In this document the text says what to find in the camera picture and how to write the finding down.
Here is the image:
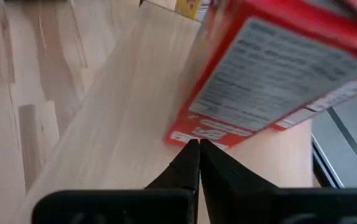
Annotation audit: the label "wooden shelf black legs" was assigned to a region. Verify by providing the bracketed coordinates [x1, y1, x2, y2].
[8, 0, 315, 224]

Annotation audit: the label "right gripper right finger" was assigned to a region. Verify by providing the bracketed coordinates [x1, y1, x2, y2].
[200, 138, 278, 224]

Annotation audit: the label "yellow cereal box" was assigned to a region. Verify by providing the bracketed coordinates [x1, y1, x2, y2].
[174, 0, 212, 22]

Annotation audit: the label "black metal rig frame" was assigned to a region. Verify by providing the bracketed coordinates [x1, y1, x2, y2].
[310, 133, 345, 189]

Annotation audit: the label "red cereal box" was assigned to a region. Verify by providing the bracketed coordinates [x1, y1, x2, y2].
[163, 0, 357, 151]

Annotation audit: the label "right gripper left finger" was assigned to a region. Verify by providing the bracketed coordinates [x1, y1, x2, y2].
[145, 138, 201, 192]

